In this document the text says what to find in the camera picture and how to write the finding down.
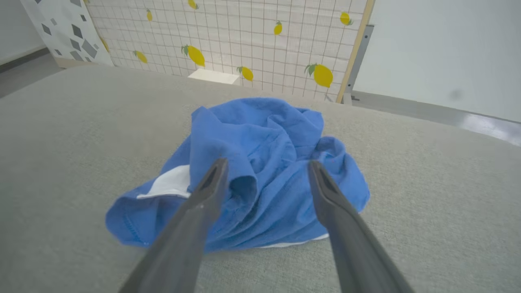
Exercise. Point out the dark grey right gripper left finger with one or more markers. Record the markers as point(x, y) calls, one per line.
point(183, 240)

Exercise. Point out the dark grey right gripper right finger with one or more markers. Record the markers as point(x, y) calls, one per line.
point(354, 244)

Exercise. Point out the blue and white garment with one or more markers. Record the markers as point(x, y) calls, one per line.
point(260, 171)

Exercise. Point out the small white box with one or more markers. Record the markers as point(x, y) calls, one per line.
point(213, 76)

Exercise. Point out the lemon print grid panel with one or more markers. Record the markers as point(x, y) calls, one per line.
point(244, 36)

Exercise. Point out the grey diamond pattern panel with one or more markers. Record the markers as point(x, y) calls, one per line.
point(67, 30)

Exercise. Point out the grey metal bracket post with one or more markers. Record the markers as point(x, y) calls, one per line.
point(356, 65)

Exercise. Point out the plain white wall panel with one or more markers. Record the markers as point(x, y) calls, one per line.
point(447, 49)

